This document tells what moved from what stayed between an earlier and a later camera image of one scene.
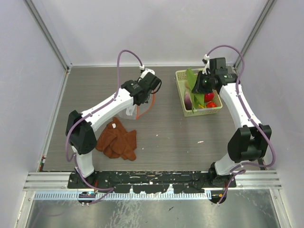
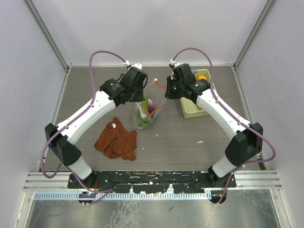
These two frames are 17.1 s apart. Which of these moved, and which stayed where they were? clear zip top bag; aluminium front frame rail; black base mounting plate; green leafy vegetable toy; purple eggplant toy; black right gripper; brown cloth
Moved: clear zip top bag; purple eggplant toy; green leafy vegetable toy; black right gripper
Stayed: brown cloth; aluminium front frame rail; black base mounting plate
